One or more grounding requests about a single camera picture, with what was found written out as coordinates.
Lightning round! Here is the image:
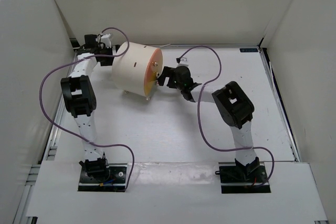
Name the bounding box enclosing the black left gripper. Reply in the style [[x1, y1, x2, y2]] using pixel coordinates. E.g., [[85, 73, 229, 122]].
[[99, 45, 128, 66]]

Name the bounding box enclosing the pink top drawer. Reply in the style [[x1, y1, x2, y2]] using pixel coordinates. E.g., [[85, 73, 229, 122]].
[[145, 48, 163, 78]]

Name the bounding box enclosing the yellow drawer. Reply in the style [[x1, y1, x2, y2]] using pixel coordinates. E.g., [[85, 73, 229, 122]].
[[144, 66, 161, 97]]

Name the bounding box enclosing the cream cylindrical drawer organizer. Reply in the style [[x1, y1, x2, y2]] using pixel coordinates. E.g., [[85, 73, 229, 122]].
[[112, 42, 156, 100]]

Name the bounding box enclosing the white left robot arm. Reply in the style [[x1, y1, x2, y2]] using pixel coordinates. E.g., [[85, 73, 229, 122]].
[[60, 34, 113, 183]]

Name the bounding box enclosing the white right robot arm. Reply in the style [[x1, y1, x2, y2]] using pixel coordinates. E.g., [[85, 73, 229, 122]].
[[158, 65, 260, 182]]

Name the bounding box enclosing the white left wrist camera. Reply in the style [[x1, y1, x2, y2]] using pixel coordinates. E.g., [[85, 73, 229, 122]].
[[96, 33, 113, 48]]

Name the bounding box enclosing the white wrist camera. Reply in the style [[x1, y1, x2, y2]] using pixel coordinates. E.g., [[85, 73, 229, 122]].
[[96, 33, 113, 48], [176, 56, 189, 67]]

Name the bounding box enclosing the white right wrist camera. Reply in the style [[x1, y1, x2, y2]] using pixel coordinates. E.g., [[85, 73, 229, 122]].
[[176, 56, 189, 67]]

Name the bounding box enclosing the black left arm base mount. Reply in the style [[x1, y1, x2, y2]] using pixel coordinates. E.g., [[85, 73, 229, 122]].
[[77, 164, 128, 193]]

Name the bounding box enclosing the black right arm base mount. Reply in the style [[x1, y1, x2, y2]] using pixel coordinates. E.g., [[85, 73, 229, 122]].
[[215, 162, 271, 194]]

